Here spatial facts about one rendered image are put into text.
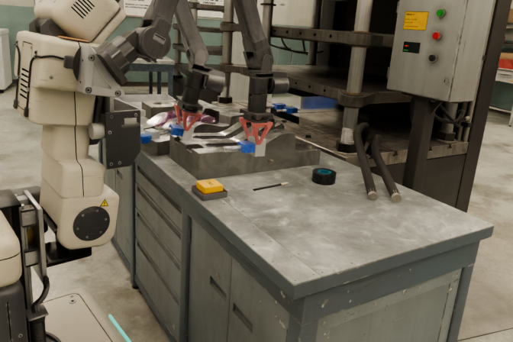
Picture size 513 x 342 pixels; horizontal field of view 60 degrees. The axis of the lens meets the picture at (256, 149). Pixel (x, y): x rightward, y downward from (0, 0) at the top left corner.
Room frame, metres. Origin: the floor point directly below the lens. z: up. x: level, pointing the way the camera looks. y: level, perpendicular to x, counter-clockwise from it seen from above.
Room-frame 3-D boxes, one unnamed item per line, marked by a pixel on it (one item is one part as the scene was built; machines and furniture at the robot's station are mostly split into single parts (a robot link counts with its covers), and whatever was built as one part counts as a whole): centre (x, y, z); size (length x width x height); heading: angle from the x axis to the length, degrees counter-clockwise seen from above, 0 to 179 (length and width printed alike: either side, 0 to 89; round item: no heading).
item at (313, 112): (2.49, -0.35, 0.87); 0.50 x 0.27 x 0.17; 122
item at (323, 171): (1.44, -0.23, 0.82); 0.08 x 0.08 x 0.04
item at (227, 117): (1.86, 0.30, 0.86); 0.50 x 0.26 x 0.11; 139
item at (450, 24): (1.80, -0.67, 0.74); 0.31 x 0.22 x 1.47; 32
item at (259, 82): (1.36, 0.00, 1.12); 0.07 x 0.06 x 0.07; 127
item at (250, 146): (1.33, 0.04, 0.93); 0.13 x 0.05 x 0.05; 122
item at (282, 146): (1.60, 0.04, 0.87); 0.50 x 0.26 x 0.14; 122
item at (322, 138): (2.58, -0.39, 0.76); 1.30 x 0.84 x 0.07; 32
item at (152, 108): (2.27, 0.49, 0.84); 0.20 x 0.15 x 0.07; 122
